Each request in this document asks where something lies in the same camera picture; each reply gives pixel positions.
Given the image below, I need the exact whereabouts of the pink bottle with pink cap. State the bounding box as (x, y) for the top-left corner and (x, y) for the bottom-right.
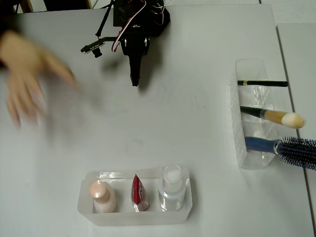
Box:
(88, 179), (117, 213)

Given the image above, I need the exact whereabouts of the makeup brush with beige bristles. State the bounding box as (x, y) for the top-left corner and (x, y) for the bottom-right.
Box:
(239, 105), (307, 129)

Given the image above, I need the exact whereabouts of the clear bottle with clear cap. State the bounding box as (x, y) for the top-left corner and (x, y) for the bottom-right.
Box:
(158, 164), (186, 212)

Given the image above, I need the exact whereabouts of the person's bare hand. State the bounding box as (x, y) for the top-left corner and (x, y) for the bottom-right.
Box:
(0, 30), (77, 129)

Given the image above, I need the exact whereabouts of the red cream tube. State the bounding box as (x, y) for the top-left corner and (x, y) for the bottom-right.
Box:
(130, 173), (150, 212)

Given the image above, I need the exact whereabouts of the clear crystal-pattern organizer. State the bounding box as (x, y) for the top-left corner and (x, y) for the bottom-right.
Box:
(229, 58), (282, 170)

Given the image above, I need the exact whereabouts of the dark cosmetic pencil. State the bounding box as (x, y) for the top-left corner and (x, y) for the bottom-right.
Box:
(237, 79), (289, 87)

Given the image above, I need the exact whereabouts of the frosted plastic bin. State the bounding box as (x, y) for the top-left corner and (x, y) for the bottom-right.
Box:
(77, 165), (194, 227)

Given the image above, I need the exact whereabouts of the blue round hairbrush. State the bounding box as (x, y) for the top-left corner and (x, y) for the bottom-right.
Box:
(244, 136), (316, 171)

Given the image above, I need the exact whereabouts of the red white servo cable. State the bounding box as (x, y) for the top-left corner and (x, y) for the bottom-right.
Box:
(112, 0), (149, 52)

